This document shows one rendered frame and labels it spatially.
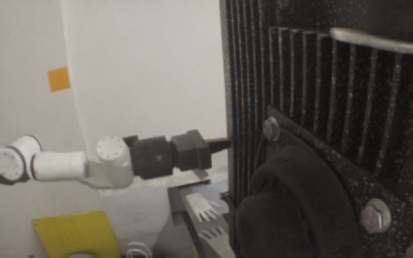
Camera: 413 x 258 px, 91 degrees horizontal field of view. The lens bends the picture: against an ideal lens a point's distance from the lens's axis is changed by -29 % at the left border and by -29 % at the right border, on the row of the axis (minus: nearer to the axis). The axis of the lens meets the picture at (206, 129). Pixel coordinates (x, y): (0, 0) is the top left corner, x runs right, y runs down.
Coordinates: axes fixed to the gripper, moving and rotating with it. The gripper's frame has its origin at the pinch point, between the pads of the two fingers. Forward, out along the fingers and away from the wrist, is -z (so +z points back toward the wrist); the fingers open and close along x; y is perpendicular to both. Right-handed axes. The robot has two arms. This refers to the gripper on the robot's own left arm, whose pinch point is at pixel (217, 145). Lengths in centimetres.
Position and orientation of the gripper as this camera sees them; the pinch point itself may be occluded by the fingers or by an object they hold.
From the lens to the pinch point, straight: 62.2
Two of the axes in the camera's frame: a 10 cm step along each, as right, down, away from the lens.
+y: 0.7, 9.1, 4.2
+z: -9.5, 1.8, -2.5
